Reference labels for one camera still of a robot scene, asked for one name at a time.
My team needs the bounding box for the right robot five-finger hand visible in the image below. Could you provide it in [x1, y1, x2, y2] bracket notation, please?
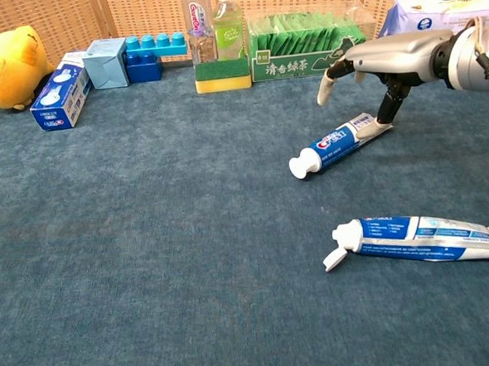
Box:
[312, 27, 461, 142]

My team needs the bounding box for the toothpaste tube large logo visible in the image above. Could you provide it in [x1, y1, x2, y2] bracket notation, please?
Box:
[285, 110, 397, 182]

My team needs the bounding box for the toothpaste tube pale blue print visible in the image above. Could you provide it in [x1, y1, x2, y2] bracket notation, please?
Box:
[320, 209, 489, 273]

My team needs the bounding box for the blue toothpaste carton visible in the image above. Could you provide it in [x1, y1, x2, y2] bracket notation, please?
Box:
[26, 50, 96, 133]

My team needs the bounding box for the white blue tissue pack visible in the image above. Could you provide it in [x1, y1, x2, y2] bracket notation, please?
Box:
[376, 0, 489, 39]

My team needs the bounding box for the green tea bag box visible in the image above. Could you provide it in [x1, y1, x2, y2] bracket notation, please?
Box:
[244, 0, 380, 83]

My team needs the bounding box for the green drink bottle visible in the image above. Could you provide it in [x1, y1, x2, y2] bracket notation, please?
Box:
[211, 0, 248, 62]

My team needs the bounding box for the green yellow sponge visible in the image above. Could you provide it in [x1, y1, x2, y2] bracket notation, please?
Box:
[193, 55, 253, 94]

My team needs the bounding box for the clear bottle pink label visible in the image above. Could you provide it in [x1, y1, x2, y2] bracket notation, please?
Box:
[180, 0, 219, 67]

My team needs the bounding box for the light blue long toy brick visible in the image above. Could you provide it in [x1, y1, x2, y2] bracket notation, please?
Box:
[123, 31, 189, 65]

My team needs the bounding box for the dark blue toy brick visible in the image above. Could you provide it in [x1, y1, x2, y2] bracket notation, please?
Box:
[124, 51, 164, 84]

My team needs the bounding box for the woven wicker folding screen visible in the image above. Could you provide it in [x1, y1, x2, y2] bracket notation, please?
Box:
[0, 0, 489, 75]

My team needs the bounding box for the pale blue small carton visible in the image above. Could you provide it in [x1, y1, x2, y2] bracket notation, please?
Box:
[80, 36, 131, 91]

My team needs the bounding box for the teal table cloth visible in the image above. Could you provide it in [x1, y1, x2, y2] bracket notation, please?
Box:
[0, 47, 489, 366]

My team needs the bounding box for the yellow chick plush toy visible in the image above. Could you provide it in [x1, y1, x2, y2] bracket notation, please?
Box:
[0, 23, 58, 113]

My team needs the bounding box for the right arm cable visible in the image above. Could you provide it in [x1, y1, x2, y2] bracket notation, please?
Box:
[471, 16, 489, 112]

